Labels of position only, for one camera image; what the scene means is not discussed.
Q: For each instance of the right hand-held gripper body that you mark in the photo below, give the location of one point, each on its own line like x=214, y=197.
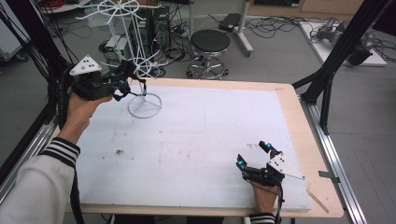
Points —
x=268, y=174

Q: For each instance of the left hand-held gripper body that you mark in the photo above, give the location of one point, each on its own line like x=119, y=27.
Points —
x=90, y=85

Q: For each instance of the small black bow tie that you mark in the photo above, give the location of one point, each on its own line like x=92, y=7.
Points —
x=124, y=90

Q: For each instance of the person's right hand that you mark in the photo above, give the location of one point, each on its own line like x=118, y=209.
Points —
x=265, y=198

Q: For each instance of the person's left hand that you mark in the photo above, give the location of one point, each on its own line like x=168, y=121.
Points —
x=81, y=110

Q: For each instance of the small white electronics box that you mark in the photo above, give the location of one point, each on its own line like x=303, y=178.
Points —
x=113, y=46

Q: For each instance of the white foam mat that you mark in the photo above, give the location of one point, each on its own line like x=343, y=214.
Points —
x=202, y=140

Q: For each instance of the light wooden table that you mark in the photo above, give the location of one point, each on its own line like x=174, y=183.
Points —
x=289, y=104

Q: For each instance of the thin wooden stick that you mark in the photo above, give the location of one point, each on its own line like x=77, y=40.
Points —
x=317, y=201

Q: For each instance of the black computer tower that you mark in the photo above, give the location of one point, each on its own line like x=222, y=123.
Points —
x=162, y=28

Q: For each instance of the white panel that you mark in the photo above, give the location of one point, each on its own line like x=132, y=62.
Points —
x=11, y=40

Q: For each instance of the black round stool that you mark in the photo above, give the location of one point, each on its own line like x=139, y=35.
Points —
x=210, y=40

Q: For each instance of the white floor platform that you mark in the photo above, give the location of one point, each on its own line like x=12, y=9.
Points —
x=327, y=51

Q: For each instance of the white desk leg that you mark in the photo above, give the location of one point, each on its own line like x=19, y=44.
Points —
x=243, y=31

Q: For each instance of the black flat box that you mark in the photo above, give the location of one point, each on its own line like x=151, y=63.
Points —
x=229, y=21

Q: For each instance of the grey robot equipment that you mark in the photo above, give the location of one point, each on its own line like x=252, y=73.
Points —
x=330, y=31

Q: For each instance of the aluminium rail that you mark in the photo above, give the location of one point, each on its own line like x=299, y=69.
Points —
x=31, y=146
x=323, y=140

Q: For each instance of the grey metal bracket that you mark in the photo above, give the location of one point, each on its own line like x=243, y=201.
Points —
x=328, y=176

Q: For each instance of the black metal frame post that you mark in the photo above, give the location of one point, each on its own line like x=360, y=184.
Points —
x=40, y=40
x=342, y=46

